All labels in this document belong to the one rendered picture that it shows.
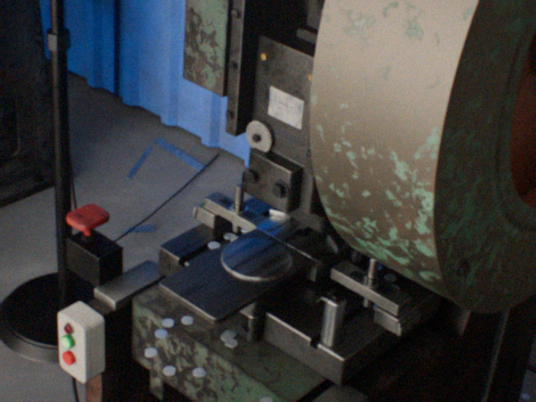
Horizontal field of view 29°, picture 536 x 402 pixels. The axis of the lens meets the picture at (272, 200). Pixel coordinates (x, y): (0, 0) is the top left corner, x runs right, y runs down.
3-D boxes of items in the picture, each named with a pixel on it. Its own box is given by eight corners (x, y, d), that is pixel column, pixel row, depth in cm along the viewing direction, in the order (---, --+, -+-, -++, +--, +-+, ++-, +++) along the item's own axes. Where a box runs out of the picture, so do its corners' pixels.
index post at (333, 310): (331, 348, 176) (337, 302, 170) (317, 340, 177) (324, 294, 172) (341, 340, 177) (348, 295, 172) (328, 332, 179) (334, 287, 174)
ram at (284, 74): (293, 225, 173) (311, 62, 157) (228, 190, 181) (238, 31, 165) (357, 189, 184) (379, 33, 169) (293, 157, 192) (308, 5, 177)
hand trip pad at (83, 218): (84, 261, 194) (84, 226, 190) (64, 247, 198) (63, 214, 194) (112, 246, 199) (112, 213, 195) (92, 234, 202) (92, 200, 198)
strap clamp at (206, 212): (254, 253, 198) (258, 206, 192) (192, 216, 206) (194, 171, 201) (275, 241, 202) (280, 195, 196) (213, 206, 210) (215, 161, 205)
